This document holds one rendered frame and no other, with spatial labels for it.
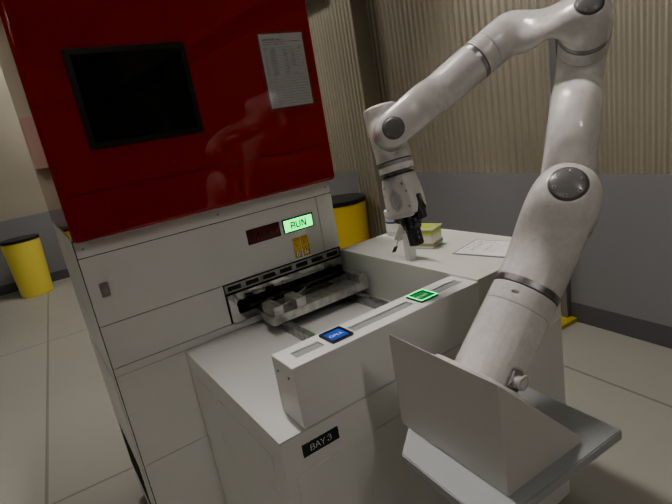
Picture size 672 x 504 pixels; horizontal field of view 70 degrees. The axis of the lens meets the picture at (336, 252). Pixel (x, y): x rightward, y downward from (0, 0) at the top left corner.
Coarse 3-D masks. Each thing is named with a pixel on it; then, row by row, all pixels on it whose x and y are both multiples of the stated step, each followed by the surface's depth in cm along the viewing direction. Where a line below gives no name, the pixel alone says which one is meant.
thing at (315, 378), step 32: (448, 288) 122; (352, 320) 113; (384, 320) 110; (416, 320) 113; (448, 320) 119; (288, 352) 102; (320, 352) 100; (352, 352) 103; (384, 352) 108; (288, 384) 99; (320, 384) 100; (352, 384) 104; (384, 384) 110; (320, 416) 101
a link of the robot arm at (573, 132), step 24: (576, 72) 103; (600, 72) 103; (552, 96) 100; (576, 96) 95; (600, 96) 95; (552, 120) 97; (576, 120) 93; (600, 120) 95; (552, 144) 96; (576, 144) 93
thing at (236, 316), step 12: (324, 264) 170; (336, 264) 173; (288, 276) 163; (300, 276) 165; (336, 276) 175; (252, 288) 156; (264, 288) 158; (312, 288) 169; (228, 300) 152; (276, 300) 161; (240, 312) 156; (252, 312) 157
